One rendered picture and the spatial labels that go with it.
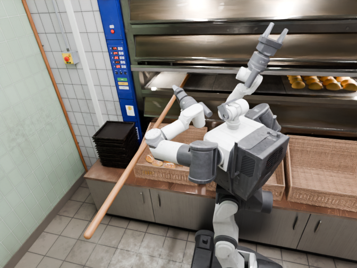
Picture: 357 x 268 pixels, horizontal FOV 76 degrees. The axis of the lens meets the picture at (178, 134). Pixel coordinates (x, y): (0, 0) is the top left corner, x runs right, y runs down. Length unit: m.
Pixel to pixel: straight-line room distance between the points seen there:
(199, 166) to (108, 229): 1.73
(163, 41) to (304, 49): 0.99
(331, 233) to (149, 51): 1.92
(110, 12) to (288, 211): 1.95
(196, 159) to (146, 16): 1.27
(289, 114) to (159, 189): 1.20
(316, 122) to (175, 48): 1.24
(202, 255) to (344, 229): 1.03
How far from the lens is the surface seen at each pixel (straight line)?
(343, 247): 2.26
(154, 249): 2.26
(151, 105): 2.11
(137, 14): 1.90
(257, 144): 0.94
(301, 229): 2.06
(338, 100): 2.03
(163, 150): 0.97
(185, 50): 1.83
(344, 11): 1.83
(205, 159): 0.86
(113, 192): 1.06
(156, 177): 1.93
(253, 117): 1.12
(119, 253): 2.31
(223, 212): 1.27
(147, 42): 1.93
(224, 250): 1.52
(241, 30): 1.76
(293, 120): 2.03
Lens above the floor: 1.94
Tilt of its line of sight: 33 degrees down
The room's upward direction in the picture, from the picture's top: 4 degrees counter-clockwise
